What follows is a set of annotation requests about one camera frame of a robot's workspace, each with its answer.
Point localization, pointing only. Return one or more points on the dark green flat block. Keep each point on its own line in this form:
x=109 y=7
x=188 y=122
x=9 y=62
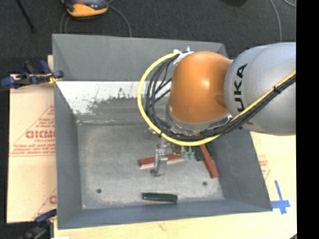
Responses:
x=199 y=154
x=159 y=197

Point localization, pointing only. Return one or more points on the grey metal bin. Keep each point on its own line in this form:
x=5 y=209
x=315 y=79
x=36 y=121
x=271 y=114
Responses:
x=112 y=153

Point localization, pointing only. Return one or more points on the red-brown flat block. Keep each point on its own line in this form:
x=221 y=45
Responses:
x=210 y=165
x=147 y=162

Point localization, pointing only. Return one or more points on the pale board with red print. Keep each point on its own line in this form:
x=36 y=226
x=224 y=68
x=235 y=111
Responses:
x=30 y=178

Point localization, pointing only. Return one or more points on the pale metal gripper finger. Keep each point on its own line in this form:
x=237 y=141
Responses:
x=157 y=161
x=164 y=165

